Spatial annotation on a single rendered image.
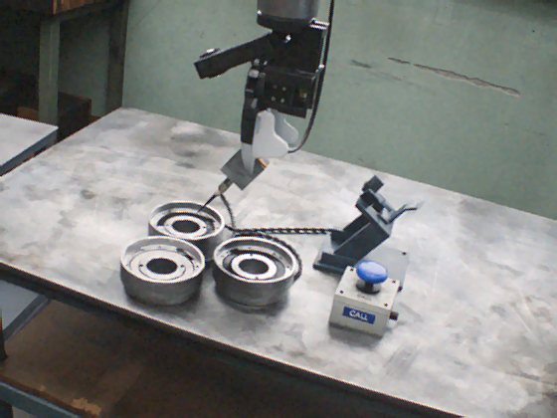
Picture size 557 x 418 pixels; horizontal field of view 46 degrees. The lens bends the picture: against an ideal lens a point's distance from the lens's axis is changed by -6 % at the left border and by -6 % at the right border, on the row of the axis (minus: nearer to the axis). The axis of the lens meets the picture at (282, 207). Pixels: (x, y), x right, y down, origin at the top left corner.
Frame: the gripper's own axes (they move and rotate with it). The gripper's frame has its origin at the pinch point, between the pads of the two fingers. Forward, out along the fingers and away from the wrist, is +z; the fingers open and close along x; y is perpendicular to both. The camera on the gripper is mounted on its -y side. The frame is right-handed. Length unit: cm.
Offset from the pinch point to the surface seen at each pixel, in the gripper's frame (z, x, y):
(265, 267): 11.1, -7.1, 5.8
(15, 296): 72, 40, -69
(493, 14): -4, 151, 36
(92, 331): 38.3, 0.4, -23.9
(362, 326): 12.4, -12.5, 20.0
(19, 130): 25, 42, -67
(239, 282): 9.7, -13.9, 4.3
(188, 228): 11.8, -1.6, -7.1
